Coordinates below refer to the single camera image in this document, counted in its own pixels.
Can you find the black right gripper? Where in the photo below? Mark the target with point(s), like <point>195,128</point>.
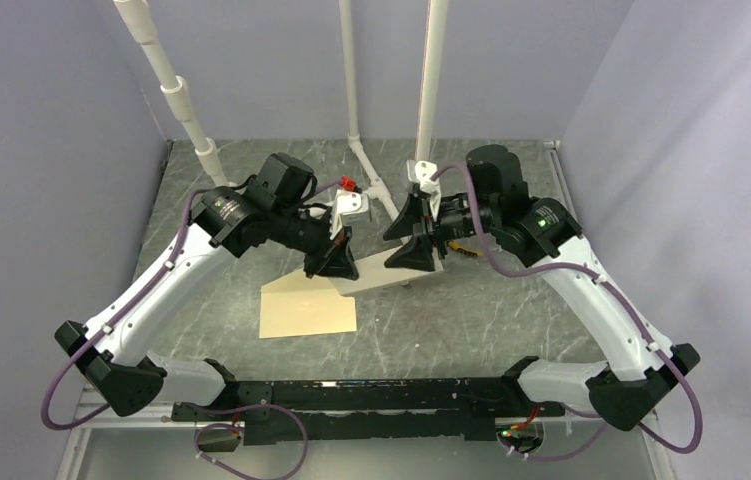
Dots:
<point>419,217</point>

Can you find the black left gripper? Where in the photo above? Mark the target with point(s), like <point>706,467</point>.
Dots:
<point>339,262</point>

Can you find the white letter paper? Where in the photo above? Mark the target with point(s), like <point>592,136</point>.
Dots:
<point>374,275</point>

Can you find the tan paper envelope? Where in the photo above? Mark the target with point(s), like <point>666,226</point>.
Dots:
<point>295,305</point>

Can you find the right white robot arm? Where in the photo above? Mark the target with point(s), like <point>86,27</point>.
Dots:
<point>640,365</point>

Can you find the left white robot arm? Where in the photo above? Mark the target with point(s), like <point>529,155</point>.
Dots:
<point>112,350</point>

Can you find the yellow handled pliers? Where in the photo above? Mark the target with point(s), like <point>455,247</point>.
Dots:
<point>458,248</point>

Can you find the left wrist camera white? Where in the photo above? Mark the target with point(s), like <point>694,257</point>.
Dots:
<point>349,208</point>

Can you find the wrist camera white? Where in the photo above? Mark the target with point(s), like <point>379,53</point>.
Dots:
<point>420,175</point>
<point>349,208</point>

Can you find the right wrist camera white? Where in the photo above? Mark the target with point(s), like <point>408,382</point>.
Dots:
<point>420,175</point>

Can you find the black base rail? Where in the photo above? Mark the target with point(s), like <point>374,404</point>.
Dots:
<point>471,408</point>

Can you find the white PVC pipe frame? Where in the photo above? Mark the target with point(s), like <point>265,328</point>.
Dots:
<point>290,69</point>

